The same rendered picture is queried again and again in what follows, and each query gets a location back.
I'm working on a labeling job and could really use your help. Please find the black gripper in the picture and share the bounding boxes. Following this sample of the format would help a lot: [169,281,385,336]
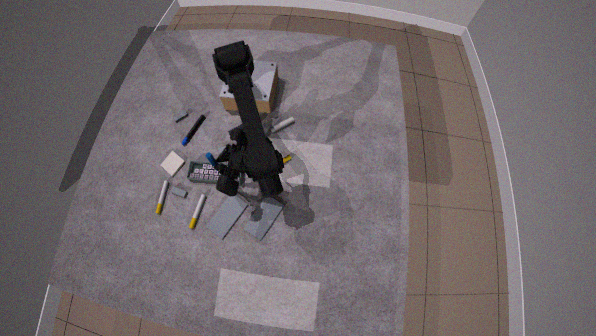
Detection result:
[214,128,248,196]

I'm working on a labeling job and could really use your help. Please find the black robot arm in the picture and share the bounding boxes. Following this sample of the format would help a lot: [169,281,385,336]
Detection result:
[212,40,284,199]

